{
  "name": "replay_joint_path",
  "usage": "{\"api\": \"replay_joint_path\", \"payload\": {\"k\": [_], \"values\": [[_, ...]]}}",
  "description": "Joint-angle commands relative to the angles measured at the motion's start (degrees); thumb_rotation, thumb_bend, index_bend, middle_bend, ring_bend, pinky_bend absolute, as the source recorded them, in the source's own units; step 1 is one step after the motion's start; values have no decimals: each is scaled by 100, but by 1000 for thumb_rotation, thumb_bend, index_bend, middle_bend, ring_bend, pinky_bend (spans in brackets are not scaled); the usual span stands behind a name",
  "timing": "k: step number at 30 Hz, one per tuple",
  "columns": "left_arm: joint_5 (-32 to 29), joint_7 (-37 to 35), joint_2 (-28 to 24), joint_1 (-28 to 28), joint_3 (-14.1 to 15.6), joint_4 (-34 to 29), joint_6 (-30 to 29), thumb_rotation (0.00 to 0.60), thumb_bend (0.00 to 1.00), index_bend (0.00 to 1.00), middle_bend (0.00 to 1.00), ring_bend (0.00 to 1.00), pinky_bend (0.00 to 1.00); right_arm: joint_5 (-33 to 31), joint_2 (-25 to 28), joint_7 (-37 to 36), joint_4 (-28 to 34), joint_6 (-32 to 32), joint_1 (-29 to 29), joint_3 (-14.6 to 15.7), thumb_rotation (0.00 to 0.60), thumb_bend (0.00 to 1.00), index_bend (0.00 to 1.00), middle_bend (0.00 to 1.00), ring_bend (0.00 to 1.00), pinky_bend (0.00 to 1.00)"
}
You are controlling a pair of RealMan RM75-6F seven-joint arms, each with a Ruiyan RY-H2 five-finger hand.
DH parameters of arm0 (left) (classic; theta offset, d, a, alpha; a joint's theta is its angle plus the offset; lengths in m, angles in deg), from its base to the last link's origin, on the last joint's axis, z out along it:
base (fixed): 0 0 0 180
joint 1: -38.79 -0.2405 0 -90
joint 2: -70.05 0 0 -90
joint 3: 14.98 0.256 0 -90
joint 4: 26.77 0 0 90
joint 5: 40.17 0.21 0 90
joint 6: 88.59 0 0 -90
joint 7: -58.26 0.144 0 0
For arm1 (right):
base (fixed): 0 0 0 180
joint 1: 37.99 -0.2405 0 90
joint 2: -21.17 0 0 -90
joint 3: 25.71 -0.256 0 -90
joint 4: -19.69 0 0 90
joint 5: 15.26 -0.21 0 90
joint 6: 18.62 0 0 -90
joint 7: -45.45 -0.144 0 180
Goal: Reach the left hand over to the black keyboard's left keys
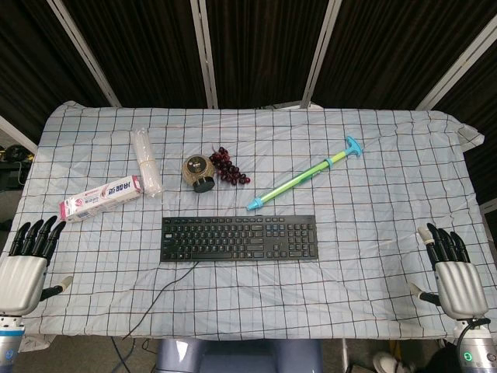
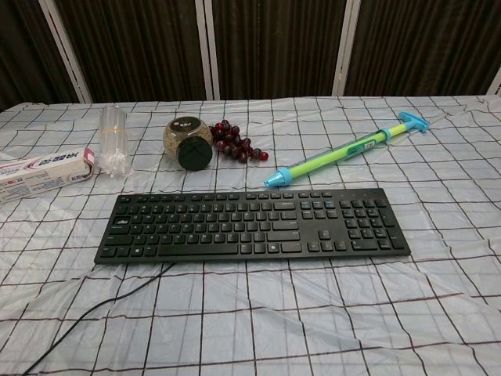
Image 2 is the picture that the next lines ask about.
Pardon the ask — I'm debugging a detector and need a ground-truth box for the blue checked tablecloth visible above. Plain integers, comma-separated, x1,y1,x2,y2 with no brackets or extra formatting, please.
0,93,501,376

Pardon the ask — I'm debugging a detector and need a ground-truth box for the white pink toothpaste box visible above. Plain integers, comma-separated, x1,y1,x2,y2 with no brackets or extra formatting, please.
0,146,96,205

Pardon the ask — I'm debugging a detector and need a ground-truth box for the black keyboard cable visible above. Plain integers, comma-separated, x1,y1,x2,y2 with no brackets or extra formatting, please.
21,261,176,376

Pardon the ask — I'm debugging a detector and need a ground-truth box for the round brown black gadget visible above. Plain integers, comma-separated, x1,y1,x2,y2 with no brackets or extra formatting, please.
162,116,215,171

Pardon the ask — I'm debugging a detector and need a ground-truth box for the dark partition panel white frame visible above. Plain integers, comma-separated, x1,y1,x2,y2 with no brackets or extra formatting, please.
332,0,501,97
203,0,355,101
0,0,85,113
49,0,214,105

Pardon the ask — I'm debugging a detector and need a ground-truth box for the dark red grape bunch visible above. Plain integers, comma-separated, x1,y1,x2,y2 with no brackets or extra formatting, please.
209,119,270,162

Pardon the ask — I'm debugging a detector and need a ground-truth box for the green blue water pump toy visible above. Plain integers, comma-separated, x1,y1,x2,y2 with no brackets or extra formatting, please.
262,111,431,190

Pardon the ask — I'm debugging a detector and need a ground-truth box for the black computer keyboard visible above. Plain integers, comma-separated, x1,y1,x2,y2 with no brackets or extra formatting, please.
93,187,413,266

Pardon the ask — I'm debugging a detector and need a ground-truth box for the clear plastic straw bundle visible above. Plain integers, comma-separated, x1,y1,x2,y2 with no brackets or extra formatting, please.
98,103,132,177

